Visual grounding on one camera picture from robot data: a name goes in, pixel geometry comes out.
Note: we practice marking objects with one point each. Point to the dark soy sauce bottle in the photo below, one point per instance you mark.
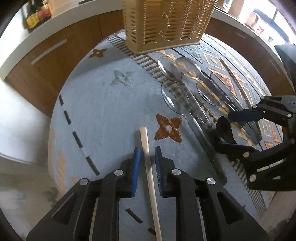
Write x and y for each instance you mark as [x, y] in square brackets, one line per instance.
[34, 15]

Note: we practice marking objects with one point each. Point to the white countertop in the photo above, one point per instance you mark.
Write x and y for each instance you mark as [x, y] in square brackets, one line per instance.
[18, 42]

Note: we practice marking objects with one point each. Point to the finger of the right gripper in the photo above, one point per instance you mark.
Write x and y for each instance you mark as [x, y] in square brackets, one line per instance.
[278, 109]
[272, 169]

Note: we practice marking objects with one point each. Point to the brown rice cooker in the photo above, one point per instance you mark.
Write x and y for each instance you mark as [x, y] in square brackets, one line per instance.
[224, 4]

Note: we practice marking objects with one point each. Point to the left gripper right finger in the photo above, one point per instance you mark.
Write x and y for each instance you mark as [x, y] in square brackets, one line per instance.
[204, 209]

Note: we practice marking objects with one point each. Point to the black plastic spoon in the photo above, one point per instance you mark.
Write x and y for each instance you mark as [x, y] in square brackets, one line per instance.
[224, 130]

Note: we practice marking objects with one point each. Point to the red label sauce bottle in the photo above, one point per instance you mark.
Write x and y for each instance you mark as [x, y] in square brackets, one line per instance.
[45, 8]

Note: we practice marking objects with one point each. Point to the clear plastic spoon long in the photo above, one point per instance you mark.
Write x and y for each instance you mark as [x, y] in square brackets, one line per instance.
[190, 69]

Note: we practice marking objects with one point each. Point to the patterned blue round mat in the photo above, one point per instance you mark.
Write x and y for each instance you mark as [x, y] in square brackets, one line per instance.
[111, 94]

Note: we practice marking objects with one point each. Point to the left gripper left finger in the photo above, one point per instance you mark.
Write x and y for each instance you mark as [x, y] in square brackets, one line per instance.
[90, 209]

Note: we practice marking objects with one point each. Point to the pink electric kettle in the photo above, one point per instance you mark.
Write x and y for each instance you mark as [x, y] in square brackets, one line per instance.
[252, 20]

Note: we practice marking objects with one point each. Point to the tan woven utensil basket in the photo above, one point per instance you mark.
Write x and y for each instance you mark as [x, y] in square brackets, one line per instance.
[155, 25]

